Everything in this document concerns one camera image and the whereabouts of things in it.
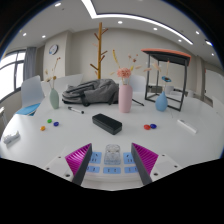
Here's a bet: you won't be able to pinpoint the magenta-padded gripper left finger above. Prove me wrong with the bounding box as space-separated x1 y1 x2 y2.
42 143 93 186

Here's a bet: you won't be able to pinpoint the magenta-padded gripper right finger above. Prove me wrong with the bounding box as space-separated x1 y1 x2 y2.
130 142 183 186

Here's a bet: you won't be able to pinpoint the small clear charger block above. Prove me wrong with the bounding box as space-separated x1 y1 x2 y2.
103 143 122 166

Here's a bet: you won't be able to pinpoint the white power strip blue sockets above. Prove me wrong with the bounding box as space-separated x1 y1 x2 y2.
81 150 143 184

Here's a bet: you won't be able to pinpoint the black rectangular case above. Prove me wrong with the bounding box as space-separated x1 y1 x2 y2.
91 113 123 136

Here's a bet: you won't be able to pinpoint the black marker pen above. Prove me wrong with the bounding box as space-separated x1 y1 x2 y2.
67 106 85 115

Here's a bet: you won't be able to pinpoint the plain white remote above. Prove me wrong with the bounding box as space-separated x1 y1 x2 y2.
176 118 198 134

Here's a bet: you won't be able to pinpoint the thin black pen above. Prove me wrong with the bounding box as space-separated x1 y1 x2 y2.
131 98 145 107

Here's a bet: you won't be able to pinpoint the blue vase with dried stems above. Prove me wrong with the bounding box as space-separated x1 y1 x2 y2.
151 59 173 113

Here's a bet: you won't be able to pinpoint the pink vase with flowers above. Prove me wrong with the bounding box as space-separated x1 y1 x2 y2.
109 49 153 114

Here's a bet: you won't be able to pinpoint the green vase with dried stems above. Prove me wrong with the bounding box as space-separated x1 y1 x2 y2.
44 56 62 110

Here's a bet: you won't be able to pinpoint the grey backpack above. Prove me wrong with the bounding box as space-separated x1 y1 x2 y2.
61 78 120 108

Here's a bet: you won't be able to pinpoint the white remote with coloured buttons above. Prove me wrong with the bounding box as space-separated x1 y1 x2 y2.
2 130 21 145

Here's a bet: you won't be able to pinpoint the white chair blue cushion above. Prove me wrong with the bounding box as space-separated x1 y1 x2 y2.
14 75 46 117

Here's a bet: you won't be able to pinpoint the whiteboard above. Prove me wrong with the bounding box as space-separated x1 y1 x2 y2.
203 69 224 104

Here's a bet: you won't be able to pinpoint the grey curtain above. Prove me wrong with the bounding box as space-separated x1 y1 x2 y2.
22 46 38 82

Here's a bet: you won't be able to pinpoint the window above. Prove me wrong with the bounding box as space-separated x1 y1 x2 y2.
0 49 27 101

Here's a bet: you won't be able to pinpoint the wooden coat tree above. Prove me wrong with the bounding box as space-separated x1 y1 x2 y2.
89 21 109 80

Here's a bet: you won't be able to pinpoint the round ceiling spot lights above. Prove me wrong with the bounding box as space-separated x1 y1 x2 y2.
21 1 216 57

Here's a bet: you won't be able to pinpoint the long ceiling light strip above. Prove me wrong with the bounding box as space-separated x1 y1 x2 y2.
80 0 194 46

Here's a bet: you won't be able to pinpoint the black frame table orange top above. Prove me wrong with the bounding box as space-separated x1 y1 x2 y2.
140 48 193 112

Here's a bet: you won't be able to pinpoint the round wall clock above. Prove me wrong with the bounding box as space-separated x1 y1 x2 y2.
48 44 59 56

